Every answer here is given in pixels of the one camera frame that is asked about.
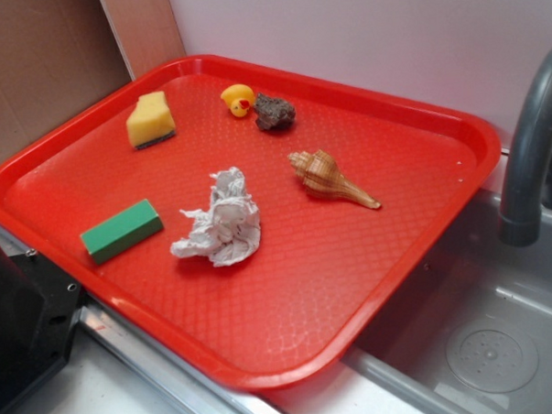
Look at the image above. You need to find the brown striped conch shell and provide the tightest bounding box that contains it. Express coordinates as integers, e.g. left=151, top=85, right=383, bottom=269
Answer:
left=287, top=149, right=383, bottom=210

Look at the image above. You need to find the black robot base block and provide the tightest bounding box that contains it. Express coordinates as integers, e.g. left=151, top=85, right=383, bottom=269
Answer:
left=0, top=246, right=84, bottom=414

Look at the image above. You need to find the red plastic tray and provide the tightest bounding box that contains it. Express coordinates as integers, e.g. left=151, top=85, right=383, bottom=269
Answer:
left=0, top=55, right=501, bottom=391

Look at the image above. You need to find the crumpled white paper towel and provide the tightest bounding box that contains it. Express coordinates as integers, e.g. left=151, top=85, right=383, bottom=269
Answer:
left=169, top=167, right=262, bottom=267

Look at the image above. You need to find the dark grey rock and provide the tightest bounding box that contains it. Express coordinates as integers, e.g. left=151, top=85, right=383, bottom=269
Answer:
left=254, top=93, right=296, bottom=131

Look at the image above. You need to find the yellow rubber duck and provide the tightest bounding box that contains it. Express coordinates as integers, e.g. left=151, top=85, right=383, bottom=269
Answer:
left=221, top=84, right=255, bottom=118

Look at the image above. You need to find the yellow sponge with dark pad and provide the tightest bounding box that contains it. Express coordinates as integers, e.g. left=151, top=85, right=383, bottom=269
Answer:
left=125, top=91, right=177, bottom=150

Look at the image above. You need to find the green rectangular block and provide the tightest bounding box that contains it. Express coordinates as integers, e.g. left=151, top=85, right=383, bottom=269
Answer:
left=81, top=199, right=163, bottom=265

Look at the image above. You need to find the grey plastic sink basin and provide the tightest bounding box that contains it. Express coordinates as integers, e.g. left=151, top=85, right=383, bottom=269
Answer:
left=345, top=191, right=552, bottom=414

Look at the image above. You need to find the grey toy faucet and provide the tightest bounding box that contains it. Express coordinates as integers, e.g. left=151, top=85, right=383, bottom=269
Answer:
left=498, top=50, right=552, bottom=247

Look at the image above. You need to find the brown cardboard panel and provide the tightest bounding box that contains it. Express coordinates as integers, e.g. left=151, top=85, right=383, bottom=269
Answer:
left=0, top=0, right=130, bottom=164

